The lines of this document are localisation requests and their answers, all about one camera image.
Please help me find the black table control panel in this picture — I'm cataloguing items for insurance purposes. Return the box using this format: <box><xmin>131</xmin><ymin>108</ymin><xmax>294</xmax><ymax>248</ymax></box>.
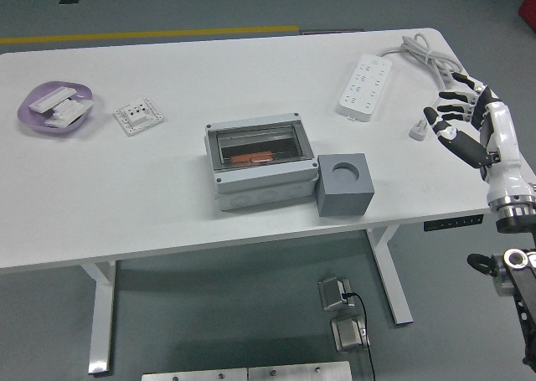
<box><xmin>423</xmin><ymin>214</ymin><xmax>485</xmax><ymax>233</ymax></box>

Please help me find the metal foot pedal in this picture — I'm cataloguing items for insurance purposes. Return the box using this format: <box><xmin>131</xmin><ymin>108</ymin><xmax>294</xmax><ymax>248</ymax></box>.
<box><xmin>330</xmin><ymin>313</ymin><xmax>372</xmax><ymax>353</ymax></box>
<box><xmin>317</xmin><ymin>275</ymin><xmax>355</xmax><ymax>312</ymax></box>

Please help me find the white plastic switch part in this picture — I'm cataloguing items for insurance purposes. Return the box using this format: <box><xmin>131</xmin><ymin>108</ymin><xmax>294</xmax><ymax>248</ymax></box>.
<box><xmin>52</xmin><ymin>98</ymin><xmax>94</xmax><ymax>121</ymax></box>
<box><xmin>43</xmin><ymin>112</ymin><xmax>81</xmax><ymax>129</ymax></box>

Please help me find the long white plastic bar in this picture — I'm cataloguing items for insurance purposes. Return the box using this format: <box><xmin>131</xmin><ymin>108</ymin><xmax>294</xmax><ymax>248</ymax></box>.
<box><xmin>28</xmin><ymin>86</ymin><xmax>77</xmax><ymax>113</ymax></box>

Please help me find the grey power cable with plug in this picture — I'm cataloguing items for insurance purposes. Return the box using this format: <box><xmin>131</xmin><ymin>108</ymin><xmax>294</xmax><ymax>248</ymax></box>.
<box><xmin>378</xmin><ymin>33</ymin><xmax>464</xmax><ymax>142</ymax></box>

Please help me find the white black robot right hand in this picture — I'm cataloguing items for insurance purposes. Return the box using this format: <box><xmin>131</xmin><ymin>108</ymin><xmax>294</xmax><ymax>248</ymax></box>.
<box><xmin>422</xmin><ymin>71</ymin><xmax>536</xmax><ymax>209</ymax></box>

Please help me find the purple plate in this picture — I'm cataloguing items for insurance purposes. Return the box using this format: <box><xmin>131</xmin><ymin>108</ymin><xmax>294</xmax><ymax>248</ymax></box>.
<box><xmin>16</xmin><ymin>80</ymin><xmax>94</xmax><ymax>137</ymax></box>

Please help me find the orange cylinder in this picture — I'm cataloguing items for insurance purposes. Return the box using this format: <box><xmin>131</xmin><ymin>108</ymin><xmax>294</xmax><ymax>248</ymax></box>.
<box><xmin>231</xmin><ymin>152</ymin><xmax>274</xmax><ymax>165</ymax></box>

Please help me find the grey junction box with lid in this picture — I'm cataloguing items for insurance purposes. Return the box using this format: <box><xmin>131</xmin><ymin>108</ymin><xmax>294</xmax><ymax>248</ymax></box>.
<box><xmin>204</xmin><ymin>111</ymin><xmax>322</xmax><ymax>213</ymax></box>

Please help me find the white power strip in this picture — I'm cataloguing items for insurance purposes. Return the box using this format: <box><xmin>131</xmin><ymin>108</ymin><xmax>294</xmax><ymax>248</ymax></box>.
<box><xmin>337</xmin><ymin>53</ymin><xmax>394</xmax><ymax>122</ymax></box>

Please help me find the white table leg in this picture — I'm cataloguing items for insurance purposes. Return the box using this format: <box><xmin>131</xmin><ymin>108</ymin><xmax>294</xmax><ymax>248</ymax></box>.
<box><xmin>364</xmin><ymin>225</ymin><xmax>415</xmax><ymax>326</ymax></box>
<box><xmin>81</xmin><ymin>260</ymin><xmax>118</xmax><ymax>376</ymax></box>

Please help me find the white wall socket panel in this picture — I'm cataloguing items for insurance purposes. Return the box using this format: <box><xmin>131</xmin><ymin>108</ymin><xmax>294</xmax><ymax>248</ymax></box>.
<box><xmin>112</xmin><ymin>97</ymin><xmax>166</xmax><ymax>137</ymax></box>

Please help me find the grey cube with round hole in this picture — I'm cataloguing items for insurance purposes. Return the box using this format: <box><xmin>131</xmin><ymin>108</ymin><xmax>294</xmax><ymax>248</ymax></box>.
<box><xmin>316</xmin><ymin>152</ymin><xmax>375</xmax><ymax>219</ymax></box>

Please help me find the silver metal plate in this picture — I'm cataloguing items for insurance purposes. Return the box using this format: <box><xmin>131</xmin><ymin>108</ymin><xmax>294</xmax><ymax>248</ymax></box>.
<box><xmin>141</xmin><ymin>367</ymin><xmax>249</xmax><ymax>381</ymax></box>
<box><xmin>247</xmin><ymin>360</ymin><xmax>353</xmax><ymax>381</ymax></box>

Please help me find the thin black floor cable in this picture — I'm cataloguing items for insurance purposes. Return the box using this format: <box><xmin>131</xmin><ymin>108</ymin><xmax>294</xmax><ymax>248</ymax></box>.
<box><xmin>341</xmin><ymin>291</ymin><xmax>377</xmax><ymax>378</ymax></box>

